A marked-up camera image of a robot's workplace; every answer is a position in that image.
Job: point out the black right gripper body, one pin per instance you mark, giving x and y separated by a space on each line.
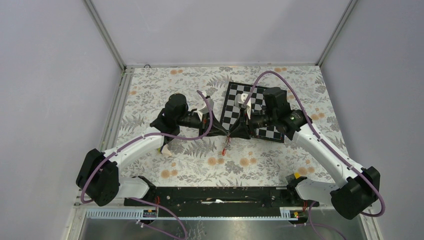
259 120

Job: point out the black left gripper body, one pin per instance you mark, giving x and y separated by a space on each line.
191 119

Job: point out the metal keyring holder red handle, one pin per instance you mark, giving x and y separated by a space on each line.
226 146

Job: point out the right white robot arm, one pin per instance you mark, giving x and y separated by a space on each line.
354 189

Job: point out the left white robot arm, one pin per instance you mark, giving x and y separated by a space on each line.
99 177

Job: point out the black white chessboard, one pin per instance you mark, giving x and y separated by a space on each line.
230 112

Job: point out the floral patterned table mat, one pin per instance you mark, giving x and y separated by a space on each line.
253 162

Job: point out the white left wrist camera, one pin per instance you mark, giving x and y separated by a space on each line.
204 107

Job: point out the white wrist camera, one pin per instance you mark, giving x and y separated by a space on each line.
242 100
204 107

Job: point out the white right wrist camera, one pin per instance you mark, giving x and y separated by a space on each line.
242 100

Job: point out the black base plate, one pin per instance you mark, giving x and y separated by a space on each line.
225 199

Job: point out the aluminium frame rail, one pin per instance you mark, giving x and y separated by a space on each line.
121 85

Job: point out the white slotted cable duct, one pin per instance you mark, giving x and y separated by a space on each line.
151 214

